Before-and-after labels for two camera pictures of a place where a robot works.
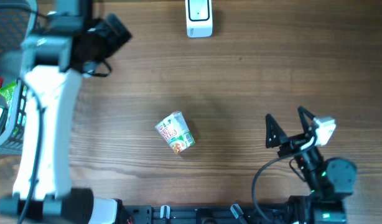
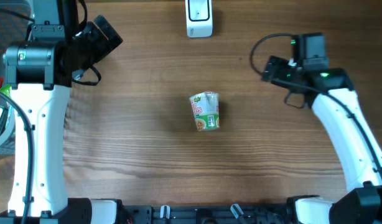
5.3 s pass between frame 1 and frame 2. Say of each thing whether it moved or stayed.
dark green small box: stayed
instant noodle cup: moved
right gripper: moved
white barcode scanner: stayed
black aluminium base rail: stayed
